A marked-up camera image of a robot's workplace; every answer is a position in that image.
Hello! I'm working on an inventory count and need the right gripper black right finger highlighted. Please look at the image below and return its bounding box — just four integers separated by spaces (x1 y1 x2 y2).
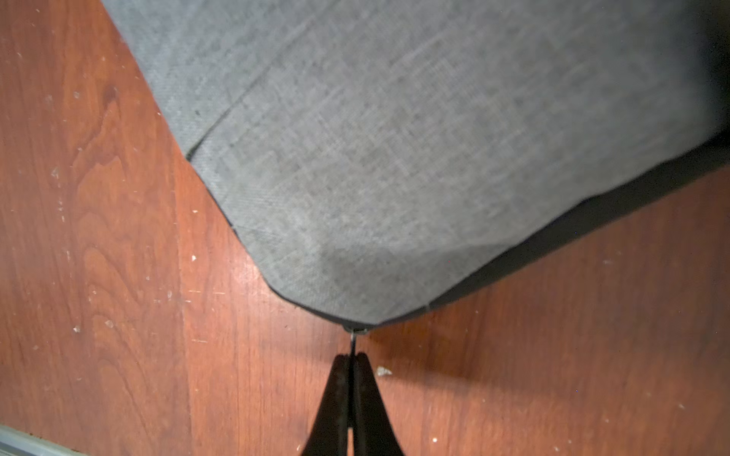
350 353 404 456

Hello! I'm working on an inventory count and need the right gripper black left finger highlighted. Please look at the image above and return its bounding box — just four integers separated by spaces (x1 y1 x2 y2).
302 355 351 456

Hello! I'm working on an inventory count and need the grey laptop sleeve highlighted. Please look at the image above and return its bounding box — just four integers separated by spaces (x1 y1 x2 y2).
105 1 729 329

